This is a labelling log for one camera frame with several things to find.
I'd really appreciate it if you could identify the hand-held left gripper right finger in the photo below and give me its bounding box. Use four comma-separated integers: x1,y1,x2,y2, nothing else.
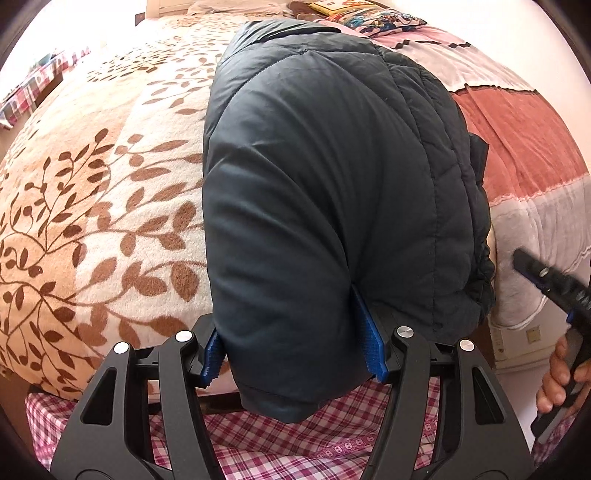
352,284,536,480

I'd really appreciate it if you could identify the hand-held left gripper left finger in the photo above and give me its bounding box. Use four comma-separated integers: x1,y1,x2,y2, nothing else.
50,323,229,480

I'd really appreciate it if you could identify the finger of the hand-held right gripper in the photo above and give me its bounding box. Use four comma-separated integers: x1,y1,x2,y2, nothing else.
513,248,591,324

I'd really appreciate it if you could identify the dark navy puffer jacket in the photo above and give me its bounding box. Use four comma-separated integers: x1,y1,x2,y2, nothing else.
202,19,497,423

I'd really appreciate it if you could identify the person's right hand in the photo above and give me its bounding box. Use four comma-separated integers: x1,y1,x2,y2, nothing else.
537,331,573,414

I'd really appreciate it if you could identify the pink plaid garment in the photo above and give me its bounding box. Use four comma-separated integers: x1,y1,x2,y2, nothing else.
25,376,571,480

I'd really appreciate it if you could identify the pink and red patchwork quilt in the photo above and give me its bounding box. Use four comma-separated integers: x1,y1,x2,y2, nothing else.
323,18,591,330

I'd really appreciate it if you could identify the beige leaf print blanket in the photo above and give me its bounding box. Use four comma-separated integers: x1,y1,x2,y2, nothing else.
0,11,241,402

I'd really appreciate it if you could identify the colourful cartoon print pillow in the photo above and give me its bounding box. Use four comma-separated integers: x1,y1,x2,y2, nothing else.
288,0,428,35

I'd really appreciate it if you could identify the pale pink pillow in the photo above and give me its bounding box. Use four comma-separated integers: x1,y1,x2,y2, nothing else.
187,0,291,17

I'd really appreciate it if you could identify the beige headboard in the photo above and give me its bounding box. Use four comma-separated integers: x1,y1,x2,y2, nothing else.
147,0,197,14

